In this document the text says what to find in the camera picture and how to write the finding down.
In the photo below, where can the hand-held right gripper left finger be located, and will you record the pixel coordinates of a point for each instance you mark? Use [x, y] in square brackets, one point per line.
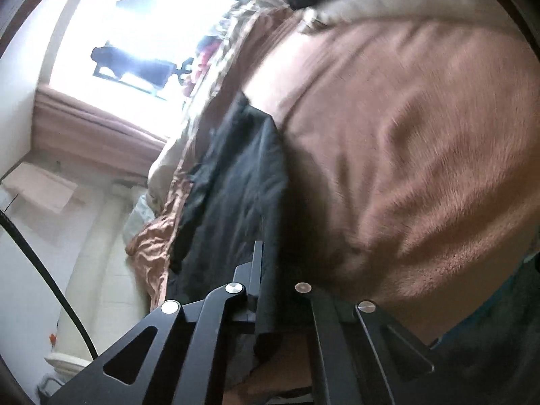
[202, 325]

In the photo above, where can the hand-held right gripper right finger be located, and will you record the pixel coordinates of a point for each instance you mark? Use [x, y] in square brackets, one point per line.
[337, 346]

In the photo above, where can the black jacket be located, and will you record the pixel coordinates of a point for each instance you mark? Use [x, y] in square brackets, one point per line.
[236, 185]

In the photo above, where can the cream padded headboard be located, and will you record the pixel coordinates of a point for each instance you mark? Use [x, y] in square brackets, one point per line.
[105, 261]

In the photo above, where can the pale patterned pillow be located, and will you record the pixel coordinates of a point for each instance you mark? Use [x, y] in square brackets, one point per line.
[141, 219]

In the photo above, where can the beige duvet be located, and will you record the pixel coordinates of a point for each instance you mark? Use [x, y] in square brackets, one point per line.
[162, 168]

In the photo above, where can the brown bed sheet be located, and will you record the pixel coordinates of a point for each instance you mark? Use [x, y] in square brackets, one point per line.
[379, 135]

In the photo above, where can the hanging beige cloth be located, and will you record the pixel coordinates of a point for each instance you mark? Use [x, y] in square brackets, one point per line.
[38, 185]

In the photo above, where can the pink curtain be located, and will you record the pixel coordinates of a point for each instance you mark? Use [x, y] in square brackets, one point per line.
[84, 130]

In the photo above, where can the window with black railing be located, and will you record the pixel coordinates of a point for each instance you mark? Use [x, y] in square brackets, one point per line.
[168, 17]

